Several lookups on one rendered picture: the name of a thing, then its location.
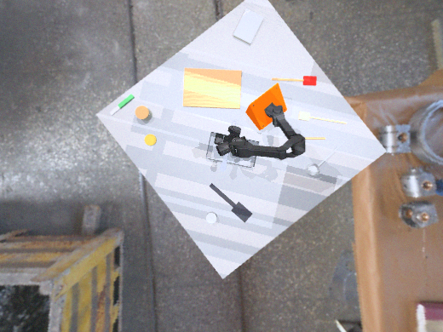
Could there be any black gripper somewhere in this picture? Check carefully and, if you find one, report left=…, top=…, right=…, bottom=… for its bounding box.
left=214, top=133, right=233, bottom=145

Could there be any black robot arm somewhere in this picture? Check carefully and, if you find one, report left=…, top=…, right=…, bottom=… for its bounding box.
left=216, top=102, right=305, bottom=160

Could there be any white short cylinder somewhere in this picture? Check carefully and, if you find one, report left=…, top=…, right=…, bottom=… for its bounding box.
left=206, top=211, right=216, bottom=224

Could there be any white rectangular block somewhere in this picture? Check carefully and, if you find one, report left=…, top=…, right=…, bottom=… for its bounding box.
left=233, top=9, right=264, bottom=45

